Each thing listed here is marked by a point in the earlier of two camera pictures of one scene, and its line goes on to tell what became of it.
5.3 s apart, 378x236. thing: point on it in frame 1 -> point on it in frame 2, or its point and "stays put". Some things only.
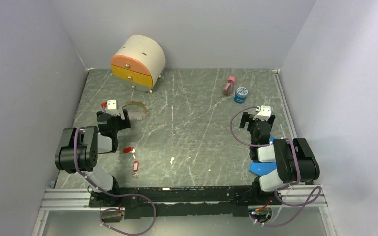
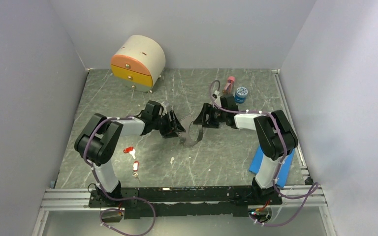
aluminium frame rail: [309, 197] stays put
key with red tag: [130, 149] stays put
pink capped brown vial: [229, 86] stays put
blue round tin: [240, 96] stays put
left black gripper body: [120, 124] -> [162, 121]
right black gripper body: [248, 118] -> [224, 114]
